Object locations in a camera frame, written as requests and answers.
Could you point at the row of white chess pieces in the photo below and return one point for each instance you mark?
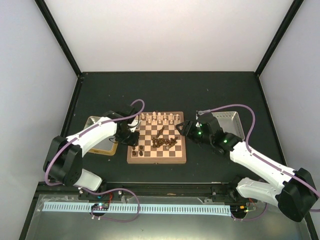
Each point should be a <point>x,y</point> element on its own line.
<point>161,118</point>

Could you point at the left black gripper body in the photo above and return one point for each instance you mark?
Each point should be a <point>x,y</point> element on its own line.
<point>130,140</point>

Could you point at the small circuit board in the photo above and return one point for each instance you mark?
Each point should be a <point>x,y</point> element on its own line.
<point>100,207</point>

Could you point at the light blue cable duct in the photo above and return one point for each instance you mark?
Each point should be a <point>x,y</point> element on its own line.
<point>131,208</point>

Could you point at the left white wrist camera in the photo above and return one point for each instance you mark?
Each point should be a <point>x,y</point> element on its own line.
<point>135,123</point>

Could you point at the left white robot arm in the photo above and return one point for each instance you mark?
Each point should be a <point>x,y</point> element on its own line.
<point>64,161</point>

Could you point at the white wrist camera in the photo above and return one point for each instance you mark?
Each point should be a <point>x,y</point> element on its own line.
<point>200,112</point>
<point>135,123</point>

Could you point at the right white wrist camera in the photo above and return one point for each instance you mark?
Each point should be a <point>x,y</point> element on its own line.
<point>200,112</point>

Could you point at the pile of dark chess pieces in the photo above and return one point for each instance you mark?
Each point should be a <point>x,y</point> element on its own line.
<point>157,141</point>

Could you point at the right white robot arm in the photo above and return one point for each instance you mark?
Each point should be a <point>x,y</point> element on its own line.
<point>292,191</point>

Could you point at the wooden chess board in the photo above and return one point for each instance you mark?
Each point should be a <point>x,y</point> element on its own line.
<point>174,155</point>

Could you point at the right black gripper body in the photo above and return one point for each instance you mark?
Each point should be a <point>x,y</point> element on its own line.
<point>198,137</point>

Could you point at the pink rimmed metal tray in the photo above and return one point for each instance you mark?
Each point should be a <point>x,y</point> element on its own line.
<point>230,122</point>

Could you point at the black rail base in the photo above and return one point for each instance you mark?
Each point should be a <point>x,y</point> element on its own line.
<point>218,192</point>

